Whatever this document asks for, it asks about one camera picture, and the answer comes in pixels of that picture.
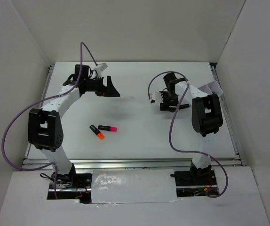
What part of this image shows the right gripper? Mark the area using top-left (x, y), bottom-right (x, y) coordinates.
top-left (159, 91), bottom-right (179, 113)

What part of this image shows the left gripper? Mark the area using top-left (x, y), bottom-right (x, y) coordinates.
top-left (84, 75), bottom-right (120, 97)

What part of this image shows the yellow highlighter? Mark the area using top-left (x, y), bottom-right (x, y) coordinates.
top-left (169, 104), bottom-right (190, 111)

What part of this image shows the pink highlighter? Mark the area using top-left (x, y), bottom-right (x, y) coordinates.
top-left (98, 125), bottom-right (117, 132)

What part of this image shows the orange highlighter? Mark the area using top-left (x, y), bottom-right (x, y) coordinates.
top-left (89, 125), bottom-right (104, 140)

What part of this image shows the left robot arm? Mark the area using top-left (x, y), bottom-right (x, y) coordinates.
top-left (28, 63), bottom-right (120, 188)

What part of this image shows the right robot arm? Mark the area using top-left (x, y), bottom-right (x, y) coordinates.
top-left (160, 72), bottom-right (223, 185)

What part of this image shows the white divided container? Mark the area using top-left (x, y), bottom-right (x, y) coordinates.
top-left (199, 81), bottom-right (223, 96)

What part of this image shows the white cover plate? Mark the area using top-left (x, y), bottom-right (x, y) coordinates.
top-left (91, 169), bottom-right (177, 204)

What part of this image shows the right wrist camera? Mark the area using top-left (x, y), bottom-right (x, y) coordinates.
top-left (149, 91), bottom-right (162, 104)

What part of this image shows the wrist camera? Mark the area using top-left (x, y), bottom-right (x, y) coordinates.
top-left (94, 63), bottom-right (108, 78)
top-left (149, 91), bottom-right (162, 104)

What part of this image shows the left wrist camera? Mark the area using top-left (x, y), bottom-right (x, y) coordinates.
top-left (94, 63), bottom-right (108, 78)

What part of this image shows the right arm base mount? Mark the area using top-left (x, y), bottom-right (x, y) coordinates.
top-left (170, 169), bottom-right (219, 198)

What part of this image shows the aluminium frame rail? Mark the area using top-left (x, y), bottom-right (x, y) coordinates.
top-left (22, 155), bottom-right (242, 170)

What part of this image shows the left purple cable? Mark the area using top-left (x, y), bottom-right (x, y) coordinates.
top-left (1, 41), bottom-right (98, 200)

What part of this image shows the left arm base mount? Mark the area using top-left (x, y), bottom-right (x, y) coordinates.
top-left (47, 173), bottom-right (93, 204)

